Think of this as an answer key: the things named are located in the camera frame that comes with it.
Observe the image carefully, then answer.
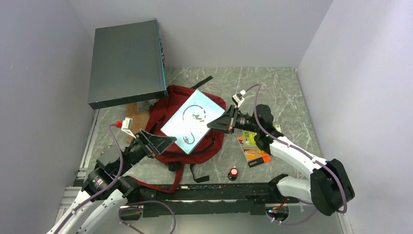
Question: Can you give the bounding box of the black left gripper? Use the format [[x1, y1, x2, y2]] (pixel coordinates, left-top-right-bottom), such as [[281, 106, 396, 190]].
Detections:
[[115, 127, 176, 176]]

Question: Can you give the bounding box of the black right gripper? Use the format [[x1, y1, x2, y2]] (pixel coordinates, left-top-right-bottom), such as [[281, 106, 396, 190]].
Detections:
[[207, 105, 261, 134]]

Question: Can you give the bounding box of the light blue book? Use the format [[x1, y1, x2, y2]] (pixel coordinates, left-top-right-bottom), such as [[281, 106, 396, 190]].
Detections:
[[161, 90, 225, 155]]

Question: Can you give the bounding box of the red backpack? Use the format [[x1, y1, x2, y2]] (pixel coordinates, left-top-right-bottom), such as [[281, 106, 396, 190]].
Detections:
[[137, 76, 226, 193]]

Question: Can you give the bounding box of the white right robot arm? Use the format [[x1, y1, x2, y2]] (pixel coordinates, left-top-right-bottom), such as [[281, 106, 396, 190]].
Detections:
[[207, 104, 355, 216]]

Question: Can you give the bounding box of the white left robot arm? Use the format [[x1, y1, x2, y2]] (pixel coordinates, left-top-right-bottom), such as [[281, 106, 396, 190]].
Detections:
[[48, 130, 176, 234]]

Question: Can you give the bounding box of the green comic book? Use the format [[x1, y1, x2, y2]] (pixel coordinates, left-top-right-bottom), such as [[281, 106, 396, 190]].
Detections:
[[242, 130, 259, 150]]

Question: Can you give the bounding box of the wooden board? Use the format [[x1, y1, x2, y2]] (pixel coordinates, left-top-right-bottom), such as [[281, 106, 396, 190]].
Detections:
[[126, 102, 150, 134]]

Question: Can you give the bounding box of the orange comic book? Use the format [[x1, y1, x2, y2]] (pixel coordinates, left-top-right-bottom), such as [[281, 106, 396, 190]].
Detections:
[[237, 136, 267, 162]]

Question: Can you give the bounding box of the orange highlighter marker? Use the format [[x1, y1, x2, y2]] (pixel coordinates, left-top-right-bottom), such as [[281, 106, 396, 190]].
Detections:
[[248, 156, 271, 168]]

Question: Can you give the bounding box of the dark grey box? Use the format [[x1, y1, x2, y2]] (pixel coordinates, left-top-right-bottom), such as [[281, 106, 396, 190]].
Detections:
[[88, 19, 168, 110]]

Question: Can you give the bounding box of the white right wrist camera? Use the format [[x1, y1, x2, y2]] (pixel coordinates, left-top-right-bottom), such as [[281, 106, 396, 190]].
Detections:
[[232, 90, 246, 108]]

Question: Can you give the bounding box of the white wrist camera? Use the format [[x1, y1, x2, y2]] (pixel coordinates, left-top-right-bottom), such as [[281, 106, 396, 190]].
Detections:
[[115, 117, 135, 138], [232, 90, 246, 108]]

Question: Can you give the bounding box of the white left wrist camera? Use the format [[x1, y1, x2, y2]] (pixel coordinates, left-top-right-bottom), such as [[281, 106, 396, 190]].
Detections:
[[115, 117, 135, 138]]

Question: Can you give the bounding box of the metal post with base plate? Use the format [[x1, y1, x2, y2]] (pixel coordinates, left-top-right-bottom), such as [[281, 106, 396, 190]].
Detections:
[[136, 99, 157, 111]]

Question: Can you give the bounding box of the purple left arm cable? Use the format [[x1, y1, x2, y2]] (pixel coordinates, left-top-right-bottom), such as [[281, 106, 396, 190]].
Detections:
[[51, 122, 176, 234]]

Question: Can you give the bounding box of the black mounting rail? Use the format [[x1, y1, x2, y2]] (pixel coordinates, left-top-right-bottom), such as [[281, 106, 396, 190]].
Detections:
[[131, 182, 298, 215]]

